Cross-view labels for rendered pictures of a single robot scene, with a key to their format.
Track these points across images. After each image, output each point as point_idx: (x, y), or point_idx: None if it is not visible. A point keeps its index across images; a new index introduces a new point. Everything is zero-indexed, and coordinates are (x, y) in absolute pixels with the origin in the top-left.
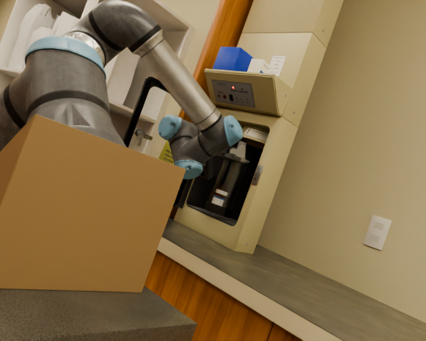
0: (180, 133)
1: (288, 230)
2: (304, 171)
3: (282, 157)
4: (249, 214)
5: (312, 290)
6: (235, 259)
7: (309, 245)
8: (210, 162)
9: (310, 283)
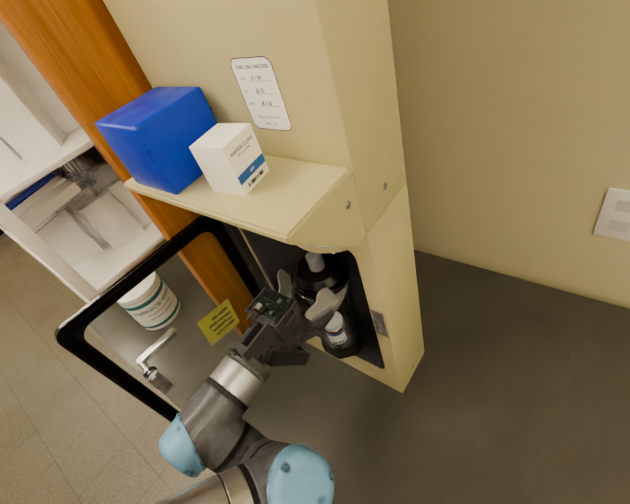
0: (212, 464)
1: (442, 221)
2: (431, 130)
3: (406, 255)
4: (398, 361)
5: (564, 476)
6: (422, 469)
7: (487, 238)
8: (291, 360)
9: (543, 412)
